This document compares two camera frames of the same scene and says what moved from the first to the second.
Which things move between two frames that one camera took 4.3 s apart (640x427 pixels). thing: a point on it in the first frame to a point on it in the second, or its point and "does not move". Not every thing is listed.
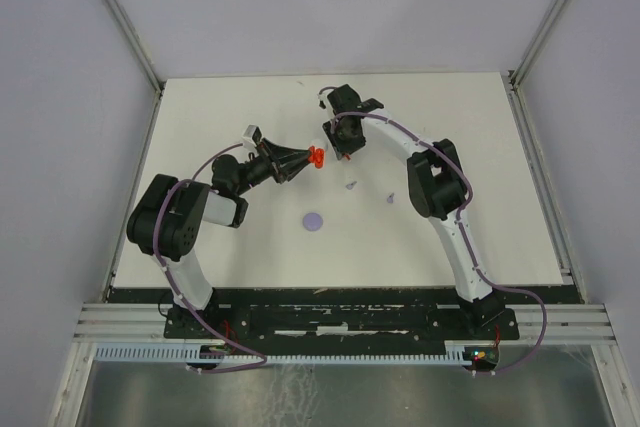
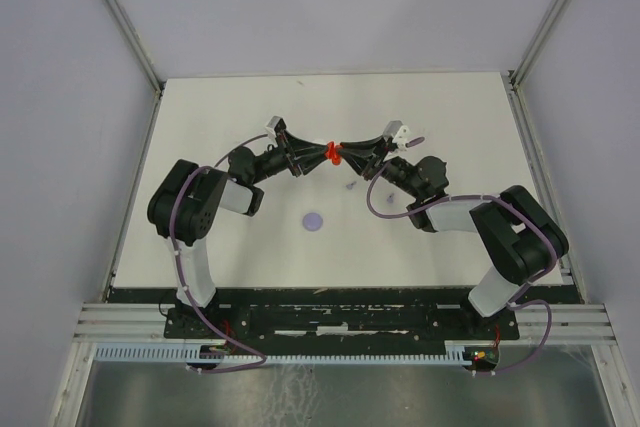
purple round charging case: [312, 221] does not move
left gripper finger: [286, 154] to [302, 147]
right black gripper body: [341, 135] to [392, 169]
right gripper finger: [354, 146] to [371, 145]
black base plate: [217, 324] does not move
